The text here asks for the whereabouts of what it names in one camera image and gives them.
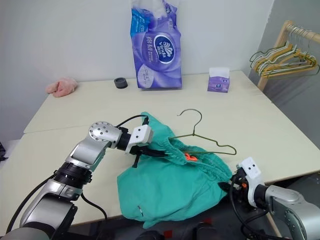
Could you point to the red plastic object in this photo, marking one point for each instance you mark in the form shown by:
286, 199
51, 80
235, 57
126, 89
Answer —
190, 157

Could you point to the purple tissue multipack bag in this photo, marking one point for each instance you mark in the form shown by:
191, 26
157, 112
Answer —
157, 50

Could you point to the wooden clothes rack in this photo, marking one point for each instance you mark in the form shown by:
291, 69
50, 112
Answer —
275, 50

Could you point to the dark rounded shape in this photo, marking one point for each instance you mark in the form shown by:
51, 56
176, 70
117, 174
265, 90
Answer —
206, 231

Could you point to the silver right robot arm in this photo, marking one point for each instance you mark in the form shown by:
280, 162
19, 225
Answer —
295, 207

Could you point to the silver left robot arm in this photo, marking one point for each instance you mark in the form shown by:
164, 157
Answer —
82, 152

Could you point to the small purple tissue pack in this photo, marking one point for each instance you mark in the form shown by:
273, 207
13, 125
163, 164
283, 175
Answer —
218, 82

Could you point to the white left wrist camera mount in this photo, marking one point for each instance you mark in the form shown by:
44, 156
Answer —
141, 135

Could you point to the green shorts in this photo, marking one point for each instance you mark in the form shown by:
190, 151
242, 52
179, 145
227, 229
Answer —
162, 185

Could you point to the black tape roll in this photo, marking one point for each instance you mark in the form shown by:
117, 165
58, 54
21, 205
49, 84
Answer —
121, 83

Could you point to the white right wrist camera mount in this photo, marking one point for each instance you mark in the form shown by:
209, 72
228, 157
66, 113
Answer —
251, 170

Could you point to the black object beside table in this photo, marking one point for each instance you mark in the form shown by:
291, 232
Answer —
2, 151

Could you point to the pink cloth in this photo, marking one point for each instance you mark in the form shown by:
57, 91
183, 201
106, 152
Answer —
61, 86

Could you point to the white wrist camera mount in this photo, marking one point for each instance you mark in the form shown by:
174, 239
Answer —
141, 135
251, 170

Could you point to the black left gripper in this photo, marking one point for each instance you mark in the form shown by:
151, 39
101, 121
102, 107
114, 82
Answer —
140, 150

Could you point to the bunch of hangers on rack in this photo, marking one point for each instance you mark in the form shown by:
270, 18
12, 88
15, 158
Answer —
287, 72

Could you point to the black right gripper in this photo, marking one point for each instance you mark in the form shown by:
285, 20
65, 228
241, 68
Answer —
238, 183

